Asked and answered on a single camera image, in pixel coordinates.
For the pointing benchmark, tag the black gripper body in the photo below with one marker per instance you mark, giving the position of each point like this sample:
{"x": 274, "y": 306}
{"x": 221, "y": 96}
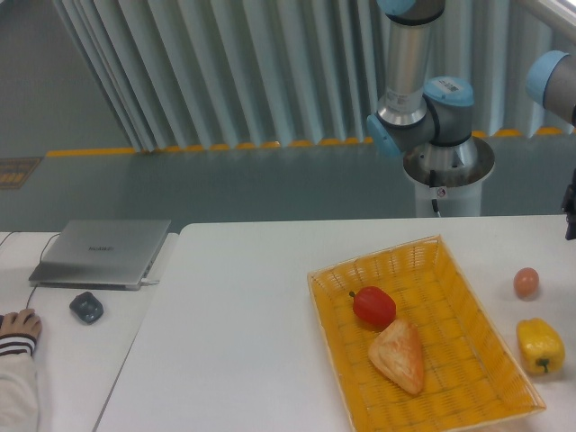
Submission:
{"x": 568, "y": 200}

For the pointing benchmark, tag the red bell pepper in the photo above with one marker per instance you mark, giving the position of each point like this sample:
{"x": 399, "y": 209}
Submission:
{"x": 374, "y": 306}

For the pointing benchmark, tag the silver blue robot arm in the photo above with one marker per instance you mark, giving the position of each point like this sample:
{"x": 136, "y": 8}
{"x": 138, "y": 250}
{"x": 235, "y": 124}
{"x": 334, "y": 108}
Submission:
{"x": 428, "y": 122}

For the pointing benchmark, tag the white sleeved forearm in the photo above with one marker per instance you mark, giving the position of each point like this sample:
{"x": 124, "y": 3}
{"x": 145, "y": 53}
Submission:
{"x": 20, "y": 407}

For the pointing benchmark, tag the yellow wicker basket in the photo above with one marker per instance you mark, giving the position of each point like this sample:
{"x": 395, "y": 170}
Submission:
{"x": 471, "y": 379}

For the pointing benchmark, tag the person's hand on mouse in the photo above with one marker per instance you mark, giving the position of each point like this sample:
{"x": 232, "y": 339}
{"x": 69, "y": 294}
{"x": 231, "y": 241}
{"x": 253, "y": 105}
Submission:
{"x": 23, "y": 327}

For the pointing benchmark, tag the brown egg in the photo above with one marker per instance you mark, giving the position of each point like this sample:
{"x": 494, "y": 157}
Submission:
{"x": 526, "y": 282}

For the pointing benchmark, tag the yellow bell pepper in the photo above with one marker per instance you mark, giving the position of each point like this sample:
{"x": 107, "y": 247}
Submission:
{"x": 540, "y": 346}

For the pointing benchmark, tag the triangular puff pastry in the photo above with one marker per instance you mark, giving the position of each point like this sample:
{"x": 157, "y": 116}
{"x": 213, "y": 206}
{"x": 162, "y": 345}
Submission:
{"x": 397, "y": 353}

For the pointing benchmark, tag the folding partition screen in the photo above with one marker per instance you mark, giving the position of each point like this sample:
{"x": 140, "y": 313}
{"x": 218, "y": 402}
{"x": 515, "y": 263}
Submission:
{"x": 205, "y": 74}

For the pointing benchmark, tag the silver closed laptop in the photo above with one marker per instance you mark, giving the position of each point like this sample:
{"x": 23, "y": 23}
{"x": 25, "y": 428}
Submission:
{"x": 105, "y": 254}

